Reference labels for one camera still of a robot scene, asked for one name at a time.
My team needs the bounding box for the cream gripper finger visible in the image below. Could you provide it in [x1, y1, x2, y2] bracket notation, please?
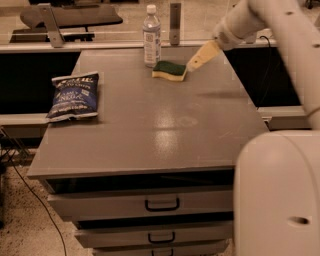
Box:
[187, 40, 221, 72]

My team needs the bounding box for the green and yellow sponge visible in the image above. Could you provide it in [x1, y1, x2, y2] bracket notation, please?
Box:
[152, 61, 187, 82]

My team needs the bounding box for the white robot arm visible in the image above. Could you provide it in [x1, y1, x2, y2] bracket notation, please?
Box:
[187, 0, 320, 256]

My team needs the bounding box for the clear plastic water bottle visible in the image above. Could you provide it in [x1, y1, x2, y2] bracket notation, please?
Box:
[143, 4, 161, 67]

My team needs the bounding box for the grey drawer cabinet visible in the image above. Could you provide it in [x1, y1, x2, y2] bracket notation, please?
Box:
[28, 49, 266, 251]

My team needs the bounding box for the blue chip bag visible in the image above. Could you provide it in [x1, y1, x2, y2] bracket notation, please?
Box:
[46, 71, 99, 122]

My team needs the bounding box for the middle grey drawer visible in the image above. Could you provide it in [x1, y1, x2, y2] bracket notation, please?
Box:
[75, 221, 233, 248]

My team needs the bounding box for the grey drawer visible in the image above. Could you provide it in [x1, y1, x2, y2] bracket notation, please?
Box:
[75, 221, 233, 248]
[92, 240, 227, 256]
[48, 186, 233, 222]

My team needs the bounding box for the bottom grey drawer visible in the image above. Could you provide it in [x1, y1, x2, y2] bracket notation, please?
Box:
[92, 240, 227, 256]

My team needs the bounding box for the top grey drawer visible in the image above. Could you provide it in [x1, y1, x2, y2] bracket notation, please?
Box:
[48, 186, 233, 222]

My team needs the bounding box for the middle metal bracket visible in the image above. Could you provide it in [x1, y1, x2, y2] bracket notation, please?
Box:
[169, 3, 181, 46]

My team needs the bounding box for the metal bracket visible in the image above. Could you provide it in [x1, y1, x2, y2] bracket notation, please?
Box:
[169, 3, 181, 46]
[38, 3, 64, 48]

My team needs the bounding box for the left metal bracket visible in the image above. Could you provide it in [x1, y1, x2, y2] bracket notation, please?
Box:
[38, 3, 64, 48]

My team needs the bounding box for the black floor cable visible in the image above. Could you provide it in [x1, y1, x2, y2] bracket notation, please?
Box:
[2, 146, 69, 256]

